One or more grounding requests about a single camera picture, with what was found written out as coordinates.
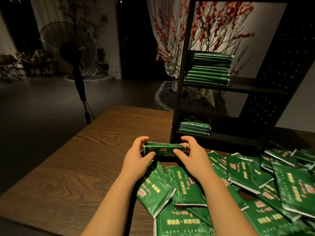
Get person's left hand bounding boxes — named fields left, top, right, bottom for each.
left=120, top=135, right=157, bottom=183

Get white curtain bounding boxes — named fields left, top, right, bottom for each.
left=147, top=0, right=191, bottom=80
left=29, top=0, right=68, bottom=32

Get black metal shelf rack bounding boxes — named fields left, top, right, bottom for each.
left=170, top=0, right=315, bottom=153

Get black standing fan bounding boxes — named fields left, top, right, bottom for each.
left=39, top=21, right=99, bottom=125

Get dark vase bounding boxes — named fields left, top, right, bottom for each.
left=95, top=48, right=110, bottom=77

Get red berry branches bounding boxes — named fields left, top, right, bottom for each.
left=153, top=0, right=256, bottom=77

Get pile of green packets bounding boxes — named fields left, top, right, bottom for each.
left=136, top=142, right=315, bottom=236

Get person's right forearm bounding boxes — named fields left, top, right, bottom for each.
left=199, top=173, right=260, bottom=236

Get person's left forearm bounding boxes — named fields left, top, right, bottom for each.
left=81, top=174, right=144, bottom=236

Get person's right hand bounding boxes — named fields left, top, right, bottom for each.
left=173, top=135, right=215, bottom=182

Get bundle of green packets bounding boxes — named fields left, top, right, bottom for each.
left=142, top=141, right=186, bottom=162

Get bare branched tree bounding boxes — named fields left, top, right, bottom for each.
left=56, top=0, right=109, bottom=47

